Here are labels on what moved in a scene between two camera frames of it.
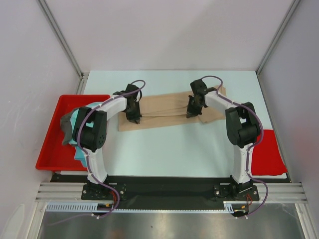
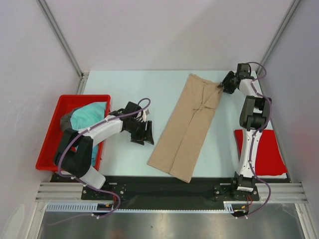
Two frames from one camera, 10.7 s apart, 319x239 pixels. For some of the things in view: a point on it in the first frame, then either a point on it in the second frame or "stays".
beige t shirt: x=168 y=109 -> x=184 y=135
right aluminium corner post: x=293 y=6 stays
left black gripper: x=135 y=118 -> x=143 y=136
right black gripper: x=192 y=112 -> x=227 y=88
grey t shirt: x=66 y=126 stays
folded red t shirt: x=266 y=158 stays
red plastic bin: x=55 y=156 stays
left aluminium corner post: x=81 y=74 stays
